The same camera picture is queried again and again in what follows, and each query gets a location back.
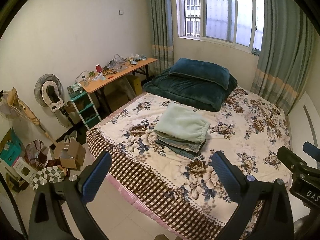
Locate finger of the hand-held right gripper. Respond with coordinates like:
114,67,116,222
277,146,310,173
303,142,320,156

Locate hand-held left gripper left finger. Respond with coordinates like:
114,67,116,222
28,150,112,240

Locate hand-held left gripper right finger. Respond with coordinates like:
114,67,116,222
211,151,294,240

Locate light green fleece pants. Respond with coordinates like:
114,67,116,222
153,102,211,144

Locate white bed headboard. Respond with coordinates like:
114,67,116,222
287,91,320,170

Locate open brown cardboard box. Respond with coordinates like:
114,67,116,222
54,139,87,172

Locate pink bed mattress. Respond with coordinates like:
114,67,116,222
105,174,190,240

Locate green white checkered bag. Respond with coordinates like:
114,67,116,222
31,166,67,190

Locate floral checkered bed blanket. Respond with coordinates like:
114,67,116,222
86,86,293,240

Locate folded blue jeans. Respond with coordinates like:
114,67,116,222
155,133,207,145

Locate green plastic shelf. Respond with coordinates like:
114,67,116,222
67,83,102,130

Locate white carton box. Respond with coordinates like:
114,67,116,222
12,156,38,184

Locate white padded seat cover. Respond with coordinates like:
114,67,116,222
41,80,64,112

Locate green striped curtain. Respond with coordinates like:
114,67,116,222
146,0,175,77
251,0,317,117

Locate teal cardboard box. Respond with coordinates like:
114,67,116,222
0,127,23,167

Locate dark teal quilt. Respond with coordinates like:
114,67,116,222
142,66,238,112

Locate yellow cardboard box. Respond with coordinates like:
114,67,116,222
127,74,143,96

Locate wooden folding desk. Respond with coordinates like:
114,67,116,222
80,57,158,120

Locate black standing fan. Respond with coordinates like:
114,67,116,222
34,74,70,128

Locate dark teal pillow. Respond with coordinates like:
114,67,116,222
169,58,230,90

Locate white framed window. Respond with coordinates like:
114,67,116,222
176,0,265,54

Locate thick black cable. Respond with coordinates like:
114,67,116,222
0,174,28,240

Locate beige long-handled tool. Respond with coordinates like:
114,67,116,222
7,87,54,143

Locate tangle of desk cables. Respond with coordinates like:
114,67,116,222
102,54,148,75

